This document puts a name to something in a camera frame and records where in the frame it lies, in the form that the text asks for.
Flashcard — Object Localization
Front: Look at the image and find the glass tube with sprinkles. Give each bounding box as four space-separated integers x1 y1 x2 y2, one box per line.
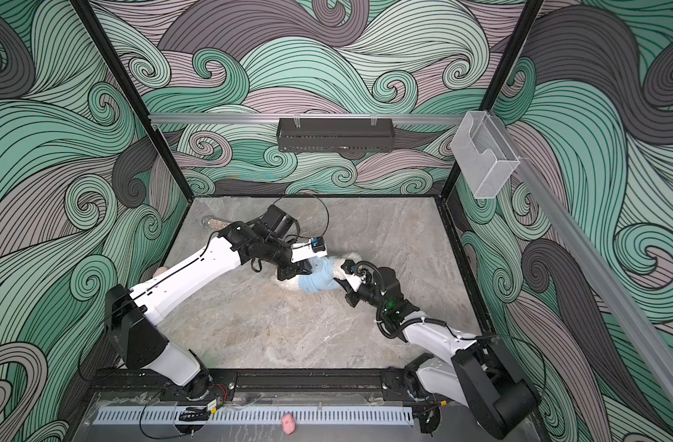
201 215 229 232

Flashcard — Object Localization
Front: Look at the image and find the black wall tray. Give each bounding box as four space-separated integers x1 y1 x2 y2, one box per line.
276 119 395 153

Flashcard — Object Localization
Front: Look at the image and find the white slotted cable duct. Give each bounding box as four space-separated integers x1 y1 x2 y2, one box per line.
91 405 414 427

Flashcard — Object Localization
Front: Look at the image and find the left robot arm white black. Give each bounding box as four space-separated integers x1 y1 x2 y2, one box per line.
104 204 327 400

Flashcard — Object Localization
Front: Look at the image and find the clear plastic wall bin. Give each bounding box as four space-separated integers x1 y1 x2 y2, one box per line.
450 110 520 200

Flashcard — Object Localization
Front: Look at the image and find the light blue fleece hoodie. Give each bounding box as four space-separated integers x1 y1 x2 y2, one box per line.
298 256 345 293

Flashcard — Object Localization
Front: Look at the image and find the aluminium rail right wall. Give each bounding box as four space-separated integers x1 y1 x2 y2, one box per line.
493 117 673 405

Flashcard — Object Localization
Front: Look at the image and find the left camera black cable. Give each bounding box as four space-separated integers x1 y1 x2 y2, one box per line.
272 190 331 244

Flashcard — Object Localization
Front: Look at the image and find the camera black cable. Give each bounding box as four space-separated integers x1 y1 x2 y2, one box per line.
354 260 387 283
272 190 331 244

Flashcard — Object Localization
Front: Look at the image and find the right camera black cable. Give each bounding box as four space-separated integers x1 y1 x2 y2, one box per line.
354 260 387 283

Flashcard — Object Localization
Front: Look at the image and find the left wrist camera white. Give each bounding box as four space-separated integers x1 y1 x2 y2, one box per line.
290 237 327 263

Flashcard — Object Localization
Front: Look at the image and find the white teddy bear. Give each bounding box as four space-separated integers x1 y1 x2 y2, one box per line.
271 253 362 294

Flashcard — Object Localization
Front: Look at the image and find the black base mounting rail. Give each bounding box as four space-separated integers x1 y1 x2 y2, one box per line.
90 368 513 401

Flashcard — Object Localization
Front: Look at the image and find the pink round ball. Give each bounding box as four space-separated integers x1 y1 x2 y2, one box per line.
152 266 167 278

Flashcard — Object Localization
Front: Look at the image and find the aluminium rail wall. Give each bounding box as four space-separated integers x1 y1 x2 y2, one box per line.
148 112 465 126
493 117 673 405

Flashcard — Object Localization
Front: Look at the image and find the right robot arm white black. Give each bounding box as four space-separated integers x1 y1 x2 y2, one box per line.
334 260 541 440

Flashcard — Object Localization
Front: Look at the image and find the aluminium rail back wall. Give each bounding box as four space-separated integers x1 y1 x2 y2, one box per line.
148 112 465 126

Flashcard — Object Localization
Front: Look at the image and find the small pink toy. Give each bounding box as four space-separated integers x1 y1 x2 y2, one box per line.
281 414 297 435

